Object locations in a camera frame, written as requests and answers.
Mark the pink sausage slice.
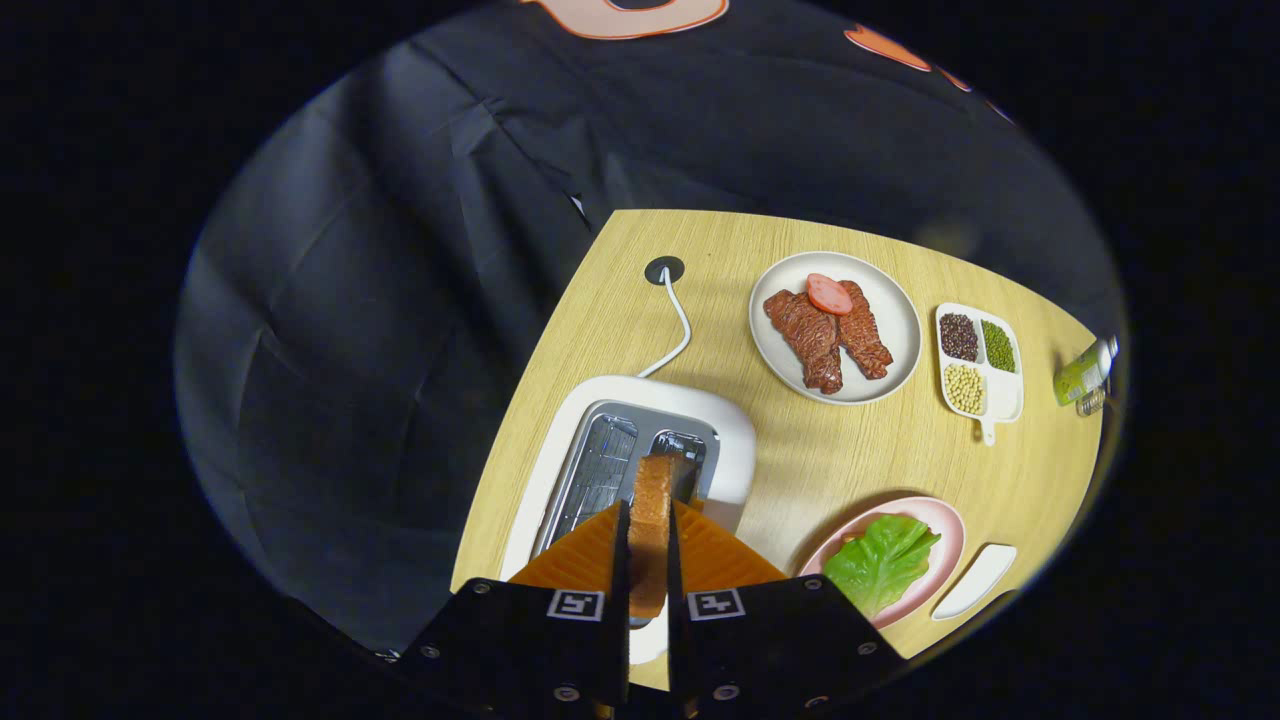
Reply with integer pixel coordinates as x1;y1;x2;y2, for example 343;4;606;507
806;273;855;316

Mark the black backdrop cloth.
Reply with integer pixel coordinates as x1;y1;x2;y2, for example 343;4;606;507
175;0;1126;651

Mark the large brown meat piece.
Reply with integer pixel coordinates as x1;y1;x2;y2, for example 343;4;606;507
763;289;844;395

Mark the pink round plate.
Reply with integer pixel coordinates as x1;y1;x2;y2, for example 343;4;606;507
797;496;967;630

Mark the pile of green beans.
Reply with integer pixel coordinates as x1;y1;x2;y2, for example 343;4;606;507
981;319;1017;374

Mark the white shallow dish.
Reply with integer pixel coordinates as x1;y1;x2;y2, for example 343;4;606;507
931;544;1018;621

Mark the pile of yellow soybeans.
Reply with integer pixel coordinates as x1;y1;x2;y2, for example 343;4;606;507
944;363;986;416

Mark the grey round plate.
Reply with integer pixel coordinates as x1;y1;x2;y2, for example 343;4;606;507
749;251;923;405

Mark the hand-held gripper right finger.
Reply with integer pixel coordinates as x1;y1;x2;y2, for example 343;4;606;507
665;500;906;716

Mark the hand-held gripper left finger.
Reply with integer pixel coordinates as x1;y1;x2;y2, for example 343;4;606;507
395;500;633;716

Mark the white toaster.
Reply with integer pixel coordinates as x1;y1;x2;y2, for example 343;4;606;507
498;375;758;666

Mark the white divided dish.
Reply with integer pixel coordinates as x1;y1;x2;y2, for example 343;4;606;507
935;302;1025;447

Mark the small brown meat piece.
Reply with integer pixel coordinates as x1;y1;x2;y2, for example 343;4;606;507
835;280;895;381

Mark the pile of black beans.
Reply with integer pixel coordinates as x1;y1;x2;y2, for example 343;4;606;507
939;313;980;362

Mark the silver bottle with green label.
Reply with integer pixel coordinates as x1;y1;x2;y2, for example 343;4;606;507
1053;336;1120;407

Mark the green lettuce leaf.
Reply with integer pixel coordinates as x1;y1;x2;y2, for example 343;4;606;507
822;514;943;619

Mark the white toaster cable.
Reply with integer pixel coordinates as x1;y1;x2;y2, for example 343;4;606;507
637;267;693;380

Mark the toasted bread slice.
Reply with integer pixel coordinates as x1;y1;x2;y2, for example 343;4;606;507
627;454;701;619

